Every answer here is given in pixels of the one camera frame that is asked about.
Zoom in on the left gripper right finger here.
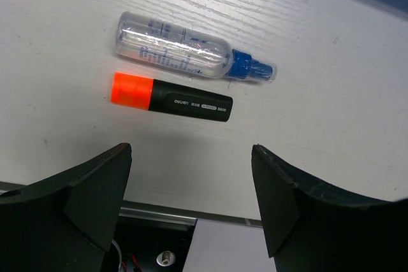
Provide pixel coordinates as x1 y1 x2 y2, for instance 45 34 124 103
251 145 407 271

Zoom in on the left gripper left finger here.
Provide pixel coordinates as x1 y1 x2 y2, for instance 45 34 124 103
1 143 132 271

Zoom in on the orange capped black highlighter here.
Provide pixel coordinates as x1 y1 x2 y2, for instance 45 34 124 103
111 73 233 122

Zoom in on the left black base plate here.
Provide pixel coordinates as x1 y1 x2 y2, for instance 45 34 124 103
100 201 197 271

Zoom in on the clear bottle blue cap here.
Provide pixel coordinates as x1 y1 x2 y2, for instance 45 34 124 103
115 11 277 82

